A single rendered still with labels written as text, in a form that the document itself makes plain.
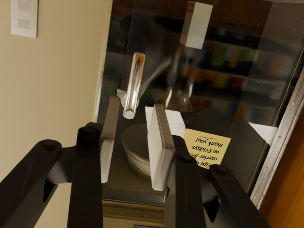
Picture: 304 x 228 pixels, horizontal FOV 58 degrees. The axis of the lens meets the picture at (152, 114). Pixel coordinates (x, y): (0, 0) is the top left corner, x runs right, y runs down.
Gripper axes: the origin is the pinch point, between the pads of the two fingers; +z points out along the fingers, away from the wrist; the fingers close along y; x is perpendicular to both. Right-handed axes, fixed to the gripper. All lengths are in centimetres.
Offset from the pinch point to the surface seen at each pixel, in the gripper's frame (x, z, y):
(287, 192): -18.3, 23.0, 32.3
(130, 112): -5.1, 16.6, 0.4
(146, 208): -26.1, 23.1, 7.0
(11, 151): -47, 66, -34
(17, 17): -3, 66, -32
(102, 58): -0.3, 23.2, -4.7
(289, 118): -3.7, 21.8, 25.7
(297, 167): -13.0, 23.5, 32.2
